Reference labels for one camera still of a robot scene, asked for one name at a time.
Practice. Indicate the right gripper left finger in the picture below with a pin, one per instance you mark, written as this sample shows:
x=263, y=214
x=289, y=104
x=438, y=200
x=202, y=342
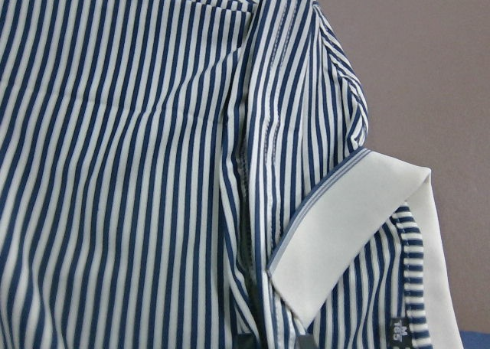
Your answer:
x=246, y=341

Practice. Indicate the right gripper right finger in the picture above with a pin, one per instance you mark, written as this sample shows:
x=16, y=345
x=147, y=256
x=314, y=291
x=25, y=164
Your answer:
x=305, y=340

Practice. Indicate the blue white striped polo shirt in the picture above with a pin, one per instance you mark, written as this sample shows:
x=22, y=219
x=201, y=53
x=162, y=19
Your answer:
x=177, y=172

